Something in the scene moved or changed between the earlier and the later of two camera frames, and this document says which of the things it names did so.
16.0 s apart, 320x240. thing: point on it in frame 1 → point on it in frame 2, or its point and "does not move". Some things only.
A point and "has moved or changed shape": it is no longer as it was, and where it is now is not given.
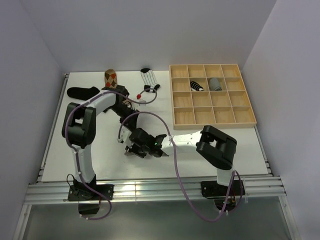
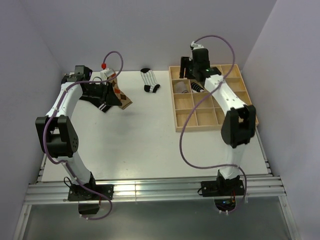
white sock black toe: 149,79 does not move
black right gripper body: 141,152 → 193,69
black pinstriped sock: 196,86 does not move
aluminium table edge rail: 43,193 does not move
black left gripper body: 127,115 → 97,91
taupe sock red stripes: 129,153 → 180,87
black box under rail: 88,209 does not move
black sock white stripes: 82,93 has moved or changed shape
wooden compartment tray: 213,95 does not move
